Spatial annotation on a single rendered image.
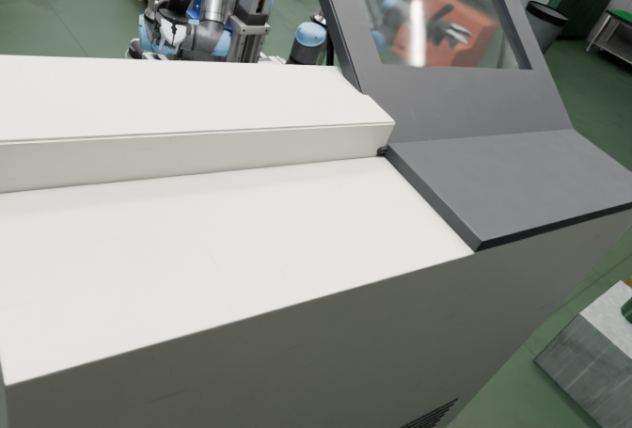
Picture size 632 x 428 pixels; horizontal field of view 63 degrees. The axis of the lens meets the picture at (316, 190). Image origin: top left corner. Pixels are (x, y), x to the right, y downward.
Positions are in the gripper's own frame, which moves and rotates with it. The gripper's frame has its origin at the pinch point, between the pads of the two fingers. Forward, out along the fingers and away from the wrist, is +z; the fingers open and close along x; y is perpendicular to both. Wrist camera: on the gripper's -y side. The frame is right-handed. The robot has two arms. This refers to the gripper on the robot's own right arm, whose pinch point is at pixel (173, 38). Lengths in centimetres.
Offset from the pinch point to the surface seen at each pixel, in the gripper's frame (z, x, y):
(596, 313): -5, -236, 72
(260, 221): 62, -12, -3
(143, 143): 54, 6, -7
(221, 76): 32.8, -5.7, -10.2
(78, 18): -325, 34, 152
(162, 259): 70, 2, -1
